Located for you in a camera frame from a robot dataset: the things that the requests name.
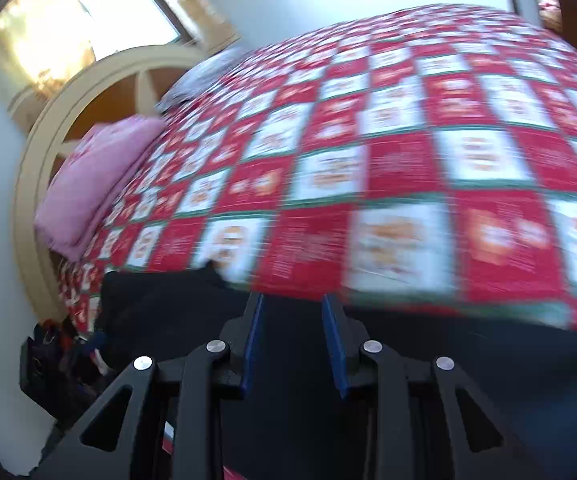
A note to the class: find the red checkered printed blanket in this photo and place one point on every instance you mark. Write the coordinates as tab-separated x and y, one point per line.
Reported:
398	160

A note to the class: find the grey striped pillow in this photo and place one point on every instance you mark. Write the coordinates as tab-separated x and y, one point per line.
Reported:
203	77

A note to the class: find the window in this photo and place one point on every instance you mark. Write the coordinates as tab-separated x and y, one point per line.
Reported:
128	10

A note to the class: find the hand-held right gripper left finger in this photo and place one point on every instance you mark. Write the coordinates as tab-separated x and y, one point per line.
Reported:
253	342

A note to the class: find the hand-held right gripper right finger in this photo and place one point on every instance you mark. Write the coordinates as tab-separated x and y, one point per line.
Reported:
333	347

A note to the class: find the yellow patterned curtain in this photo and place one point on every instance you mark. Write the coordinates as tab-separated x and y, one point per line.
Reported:
43	30
193	10

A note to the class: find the pink blanket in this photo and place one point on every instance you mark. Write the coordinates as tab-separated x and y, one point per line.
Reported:
98	180

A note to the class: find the cream wooden headboard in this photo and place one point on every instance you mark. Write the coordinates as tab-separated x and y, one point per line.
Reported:
33	160

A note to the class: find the dark bag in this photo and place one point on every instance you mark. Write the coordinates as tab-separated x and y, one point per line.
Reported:
53	370

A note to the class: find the black pants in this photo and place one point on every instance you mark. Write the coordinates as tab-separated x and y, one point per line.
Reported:
168	310

